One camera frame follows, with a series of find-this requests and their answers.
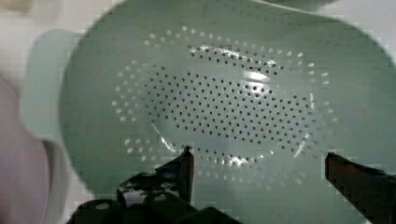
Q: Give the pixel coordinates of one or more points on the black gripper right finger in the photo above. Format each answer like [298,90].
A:
[371,191]

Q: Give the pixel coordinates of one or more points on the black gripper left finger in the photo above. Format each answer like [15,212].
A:
[175,177]

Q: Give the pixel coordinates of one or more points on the green strainer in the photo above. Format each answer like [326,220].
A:
[260,93]

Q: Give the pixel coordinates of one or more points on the grey round plate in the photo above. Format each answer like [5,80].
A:
[33,174]

